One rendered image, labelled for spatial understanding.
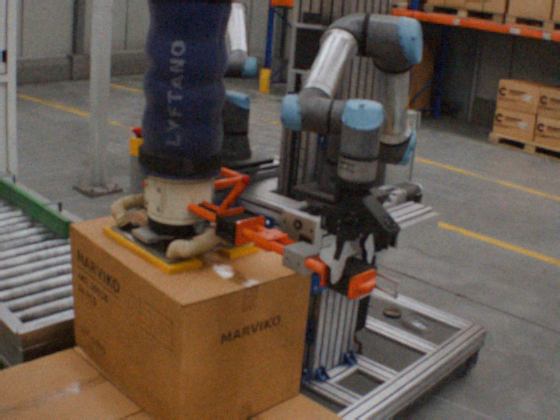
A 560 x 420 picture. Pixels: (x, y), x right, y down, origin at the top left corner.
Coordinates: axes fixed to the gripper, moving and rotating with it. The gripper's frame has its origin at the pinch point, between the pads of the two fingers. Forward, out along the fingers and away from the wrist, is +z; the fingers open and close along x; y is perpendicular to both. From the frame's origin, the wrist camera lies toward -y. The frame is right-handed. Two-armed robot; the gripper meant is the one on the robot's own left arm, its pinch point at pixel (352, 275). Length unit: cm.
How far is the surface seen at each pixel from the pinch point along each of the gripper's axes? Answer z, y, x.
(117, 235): 11, 69, 14
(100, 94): 29, 382, -149
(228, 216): -1.5, 37.9, 1.8
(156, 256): 11, 51, 13
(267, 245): 0.1, 22.0, 3.5
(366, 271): -2.1, -3.4, -0.1
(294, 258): 0.2, 13.4, 3.5
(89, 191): 105, 375, -136
